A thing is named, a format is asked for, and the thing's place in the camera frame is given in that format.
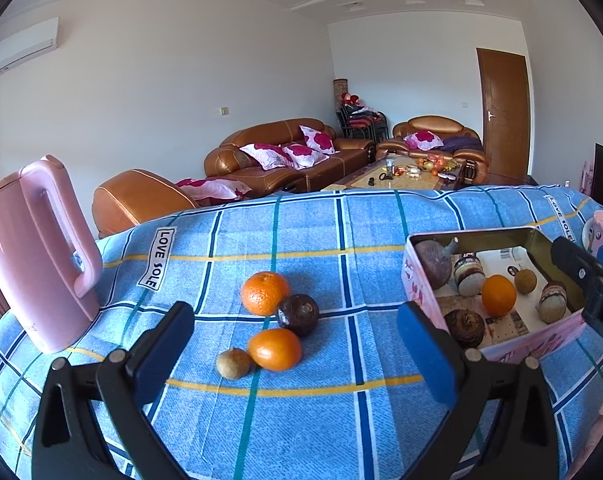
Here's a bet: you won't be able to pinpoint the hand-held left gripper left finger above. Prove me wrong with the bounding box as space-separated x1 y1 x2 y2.
32 301 196 480

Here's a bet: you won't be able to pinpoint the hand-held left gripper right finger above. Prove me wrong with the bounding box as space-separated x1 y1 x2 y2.
395 301 562 480

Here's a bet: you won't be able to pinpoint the layered round cake roll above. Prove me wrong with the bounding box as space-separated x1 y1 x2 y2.
454 255 487 296
538 281 569 325

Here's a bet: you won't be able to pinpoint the small brown kiwi fruit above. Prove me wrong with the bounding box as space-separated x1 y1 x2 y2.
514 268 539 295

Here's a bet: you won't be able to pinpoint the pink printed tin box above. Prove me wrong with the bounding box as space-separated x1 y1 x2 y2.
402 227 589 365

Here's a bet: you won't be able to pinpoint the smooth orange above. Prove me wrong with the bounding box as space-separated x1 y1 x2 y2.
246 328 303 372
481 275 517 317

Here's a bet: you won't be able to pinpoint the large purple stemmed fruit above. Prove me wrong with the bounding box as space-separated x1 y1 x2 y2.
414 238 462 291

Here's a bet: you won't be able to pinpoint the person's right hand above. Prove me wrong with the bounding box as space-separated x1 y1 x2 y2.
569 382 603 480

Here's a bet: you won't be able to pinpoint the small brown longan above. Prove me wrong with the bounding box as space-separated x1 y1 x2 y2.
216 347 253 379

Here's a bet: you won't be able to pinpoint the orange with dimpled skin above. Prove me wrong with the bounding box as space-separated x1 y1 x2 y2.
240 271 291 317

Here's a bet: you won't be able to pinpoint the dark brown passion fruit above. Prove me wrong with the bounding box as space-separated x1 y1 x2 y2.
276 294 320 338

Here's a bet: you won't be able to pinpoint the brown leather armchair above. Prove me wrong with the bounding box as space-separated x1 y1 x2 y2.
92 169 200 238

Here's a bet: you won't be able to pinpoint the pink electric kettle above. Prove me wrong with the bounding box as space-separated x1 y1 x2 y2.
0 155 102 355

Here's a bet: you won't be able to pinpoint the blue plaid tablecloth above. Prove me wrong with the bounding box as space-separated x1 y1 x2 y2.
0 185 603 480

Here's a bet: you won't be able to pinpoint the purple blanket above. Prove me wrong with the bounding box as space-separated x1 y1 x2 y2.
441 135 483 153

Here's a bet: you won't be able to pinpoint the brown wooden door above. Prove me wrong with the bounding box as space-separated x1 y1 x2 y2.
476 47 532 181

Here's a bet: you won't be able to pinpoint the heap of small oranges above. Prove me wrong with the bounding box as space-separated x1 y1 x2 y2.
381 157 457 178

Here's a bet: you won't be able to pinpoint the wooden coffee table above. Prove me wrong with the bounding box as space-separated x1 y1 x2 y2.
321 156 465 192

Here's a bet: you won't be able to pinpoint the pink floral pillow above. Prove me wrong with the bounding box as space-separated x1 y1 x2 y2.
280 143 329 168
300 125 336 154
239 143 287 170
404 131 443 151

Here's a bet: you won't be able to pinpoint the short brown leather sofa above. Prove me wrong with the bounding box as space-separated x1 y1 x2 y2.
376 116 489 186

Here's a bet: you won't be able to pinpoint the long brown leather sofa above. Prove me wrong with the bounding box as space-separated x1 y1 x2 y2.
204 118 377 193

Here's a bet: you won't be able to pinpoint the stacked dark chairs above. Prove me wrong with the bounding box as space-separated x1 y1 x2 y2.
335 105 388 142

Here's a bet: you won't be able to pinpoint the tall patterned floor vase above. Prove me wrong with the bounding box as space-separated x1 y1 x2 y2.
333 78 349 136

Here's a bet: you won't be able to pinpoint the white wall air conditioner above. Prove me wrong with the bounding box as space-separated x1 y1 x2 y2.
0 16 60 80

